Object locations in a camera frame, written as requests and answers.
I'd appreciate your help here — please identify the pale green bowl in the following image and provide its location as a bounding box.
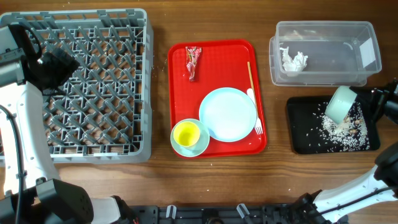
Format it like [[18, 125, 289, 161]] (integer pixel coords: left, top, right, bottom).
[[325, 86, 357, 124]]

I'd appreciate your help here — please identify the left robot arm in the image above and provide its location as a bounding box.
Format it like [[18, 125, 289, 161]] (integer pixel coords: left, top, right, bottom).
[[1, 24, 140, 223]]

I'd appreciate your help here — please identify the grey plastic dishwasher rack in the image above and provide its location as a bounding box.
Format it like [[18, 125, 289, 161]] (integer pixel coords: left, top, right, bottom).
[[1, 8, 154, 164]]

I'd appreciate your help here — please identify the wooden chopstick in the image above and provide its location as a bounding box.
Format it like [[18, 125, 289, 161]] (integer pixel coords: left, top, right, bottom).
[[247, 61, 256, 105]]

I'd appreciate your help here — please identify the red plastic serving tray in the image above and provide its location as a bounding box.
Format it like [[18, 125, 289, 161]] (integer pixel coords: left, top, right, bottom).
[[167, 40, 267, 159]]

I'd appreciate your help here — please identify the spilled rice food waste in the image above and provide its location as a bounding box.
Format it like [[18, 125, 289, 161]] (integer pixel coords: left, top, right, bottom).
[[305, 102, 370, 154]]

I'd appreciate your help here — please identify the red snack wrapper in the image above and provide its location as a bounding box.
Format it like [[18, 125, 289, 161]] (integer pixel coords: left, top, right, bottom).
[[185, 46, 202, 82]]

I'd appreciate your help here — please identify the clear plastic bin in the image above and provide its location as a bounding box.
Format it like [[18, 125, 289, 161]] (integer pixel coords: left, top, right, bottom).
[[269, 21, 382, 86]]

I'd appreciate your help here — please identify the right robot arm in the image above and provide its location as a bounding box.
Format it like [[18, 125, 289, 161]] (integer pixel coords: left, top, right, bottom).
[[287, 80, 397, 223]]

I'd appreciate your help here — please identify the white paper napkin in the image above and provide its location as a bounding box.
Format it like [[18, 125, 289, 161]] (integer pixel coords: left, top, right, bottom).
[[280, 47, 308, 77]]

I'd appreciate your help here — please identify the large pale blue plate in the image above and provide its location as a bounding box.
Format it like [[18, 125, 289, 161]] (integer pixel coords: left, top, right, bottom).
[[198, 87, 257, 142]]

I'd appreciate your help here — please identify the yellow plastic cup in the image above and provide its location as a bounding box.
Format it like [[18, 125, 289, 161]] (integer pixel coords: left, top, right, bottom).
[[172, 121, 200, 147]]

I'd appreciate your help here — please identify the white plastic fork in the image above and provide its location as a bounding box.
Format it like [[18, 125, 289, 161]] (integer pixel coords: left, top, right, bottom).
[[246, 88, 264, 135]]

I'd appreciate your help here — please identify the pale green saucer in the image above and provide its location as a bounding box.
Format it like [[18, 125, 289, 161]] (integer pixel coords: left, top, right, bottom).
[[170, 119, 210, 158]]

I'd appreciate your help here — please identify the black plastic tray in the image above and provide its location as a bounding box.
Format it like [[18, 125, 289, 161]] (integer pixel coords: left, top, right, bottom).
[[287, 96, 381, 154]]

